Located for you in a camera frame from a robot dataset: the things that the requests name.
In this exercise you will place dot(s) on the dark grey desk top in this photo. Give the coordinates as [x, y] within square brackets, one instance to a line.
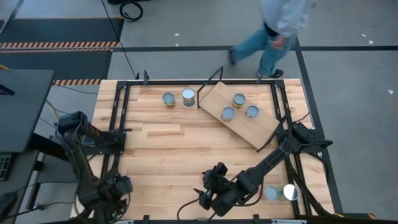
[25, 109]

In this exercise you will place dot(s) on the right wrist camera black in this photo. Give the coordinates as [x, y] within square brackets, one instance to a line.
[206, 199]

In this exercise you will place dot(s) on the grey keyboard desk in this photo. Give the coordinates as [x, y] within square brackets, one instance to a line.
[21, 174]

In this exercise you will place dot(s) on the white light bar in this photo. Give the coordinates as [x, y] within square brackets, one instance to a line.
[289, 221]
[116, 222]

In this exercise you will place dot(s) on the person's hand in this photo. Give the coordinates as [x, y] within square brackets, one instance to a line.
[279, 42]

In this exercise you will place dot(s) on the diced tomatoes can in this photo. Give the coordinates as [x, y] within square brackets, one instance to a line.
[228, 113]

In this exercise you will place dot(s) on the black aluminium rig frame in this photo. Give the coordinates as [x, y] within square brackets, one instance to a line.
[199, 82]

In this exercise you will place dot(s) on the short blue salmon can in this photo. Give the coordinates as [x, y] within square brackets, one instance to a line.
[252, 111]

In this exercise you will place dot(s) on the black keyboard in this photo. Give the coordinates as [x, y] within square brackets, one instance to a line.
[4, 166]

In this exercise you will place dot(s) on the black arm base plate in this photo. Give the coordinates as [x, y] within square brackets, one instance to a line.
[93, 149]
[323, 144]

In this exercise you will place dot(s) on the black hazard-striped floor mat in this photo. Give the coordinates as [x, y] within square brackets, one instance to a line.
[62, 31]

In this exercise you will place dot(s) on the yellow-green can shiny lid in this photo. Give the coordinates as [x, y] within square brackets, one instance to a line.
[290, 192]

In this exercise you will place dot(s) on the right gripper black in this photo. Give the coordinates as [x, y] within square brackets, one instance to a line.
[228, 199]

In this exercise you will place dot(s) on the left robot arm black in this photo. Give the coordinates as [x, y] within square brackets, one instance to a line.
[84, 174]

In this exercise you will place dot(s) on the wooden shelf black metal frame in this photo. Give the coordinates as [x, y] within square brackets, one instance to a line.
[242, 130]

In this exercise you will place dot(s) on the person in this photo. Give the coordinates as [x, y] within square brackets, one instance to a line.
[286, 15]

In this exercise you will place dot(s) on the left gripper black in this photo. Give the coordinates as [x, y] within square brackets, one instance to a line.
[121, 186]

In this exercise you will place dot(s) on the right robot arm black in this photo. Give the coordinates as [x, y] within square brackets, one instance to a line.
[270, 161]

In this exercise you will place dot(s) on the tall blue yellow can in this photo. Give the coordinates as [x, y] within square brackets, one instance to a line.
[188, 93]

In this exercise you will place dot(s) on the green can yellow fruit label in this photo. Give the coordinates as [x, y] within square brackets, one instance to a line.
[168, 99]

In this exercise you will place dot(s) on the pale lid tin can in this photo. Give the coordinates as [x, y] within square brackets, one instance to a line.
[271, 193]

